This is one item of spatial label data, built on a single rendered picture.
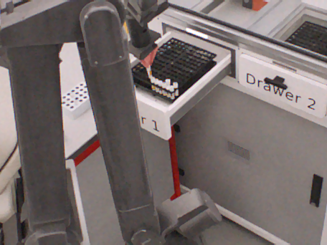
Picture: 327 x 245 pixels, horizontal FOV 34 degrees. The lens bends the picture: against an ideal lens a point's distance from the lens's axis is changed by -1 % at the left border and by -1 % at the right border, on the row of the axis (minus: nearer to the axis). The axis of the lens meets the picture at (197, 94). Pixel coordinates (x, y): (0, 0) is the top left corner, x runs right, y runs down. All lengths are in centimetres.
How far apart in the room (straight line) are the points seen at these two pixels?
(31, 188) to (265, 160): 127
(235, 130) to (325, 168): 34
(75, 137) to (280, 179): 72
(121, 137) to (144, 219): 16
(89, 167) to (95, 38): 121
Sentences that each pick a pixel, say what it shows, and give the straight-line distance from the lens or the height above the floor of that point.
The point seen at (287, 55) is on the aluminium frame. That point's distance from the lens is 155.
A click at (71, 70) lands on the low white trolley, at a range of 194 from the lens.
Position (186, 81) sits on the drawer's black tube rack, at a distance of 159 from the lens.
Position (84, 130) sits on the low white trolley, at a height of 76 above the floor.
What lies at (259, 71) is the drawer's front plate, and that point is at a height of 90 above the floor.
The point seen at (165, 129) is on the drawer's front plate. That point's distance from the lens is 149.
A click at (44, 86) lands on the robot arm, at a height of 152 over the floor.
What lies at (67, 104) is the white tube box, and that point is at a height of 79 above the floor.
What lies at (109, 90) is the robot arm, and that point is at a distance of 64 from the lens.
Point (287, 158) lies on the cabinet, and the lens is 183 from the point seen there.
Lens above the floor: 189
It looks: 40 degrees down
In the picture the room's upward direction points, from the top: 4 degrees counter-clockwise
